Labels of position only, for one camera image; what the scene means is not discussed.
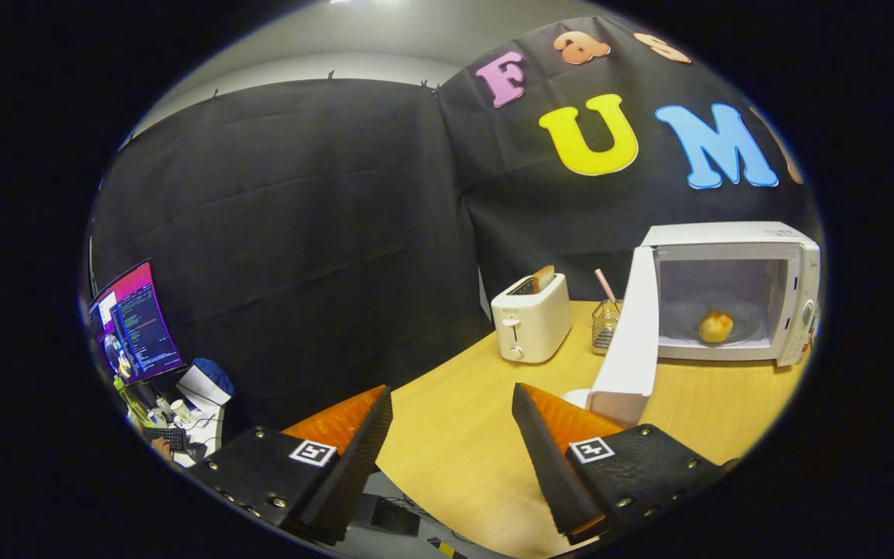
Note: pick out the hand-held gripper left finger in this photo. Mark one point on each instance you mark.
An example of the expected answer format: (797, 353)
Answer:
(354, 458)

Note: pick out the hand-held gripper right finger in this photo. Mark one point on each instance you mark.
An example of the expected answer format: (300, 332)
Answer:
(548, 458)

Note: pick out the white microwave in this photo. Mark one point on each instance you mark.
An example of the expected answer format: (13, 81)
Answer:
(633, 341)

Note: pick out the golden bread bun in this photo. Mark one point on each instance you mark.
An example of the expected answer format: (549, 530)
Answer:
(715, 328)

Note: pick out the flat black box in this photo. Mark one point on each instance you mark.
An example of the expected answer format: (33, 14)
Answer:
(389, 515)

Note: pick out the white toaster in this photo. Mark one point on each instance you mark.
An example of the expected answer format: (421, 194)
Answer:
(532, 326)

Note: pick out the blue and white bundle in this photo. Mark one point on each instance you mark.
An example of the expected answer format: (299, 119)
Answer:
(206, 380)

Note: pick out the toast slice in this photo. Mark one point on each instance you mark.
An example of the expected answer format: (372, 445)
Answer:
(544, 278)

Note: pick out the white cup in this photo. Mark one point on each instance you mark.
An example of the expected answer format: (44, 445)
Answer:
(180, 410)

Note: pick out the pink straw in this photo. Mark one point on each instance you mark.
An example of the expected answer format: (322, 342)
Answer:
(605, 286)

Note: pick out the black keyboard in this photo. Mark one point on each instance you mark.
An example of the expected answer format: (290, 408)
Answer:
(168, 437)

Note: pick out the black backdrop cloth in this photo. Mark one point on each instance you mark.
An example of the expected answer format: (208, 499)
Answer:
(299, 233)

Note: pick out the computer monitor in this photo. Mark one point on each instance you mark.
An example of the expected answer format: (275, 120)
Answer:
(140, 326)

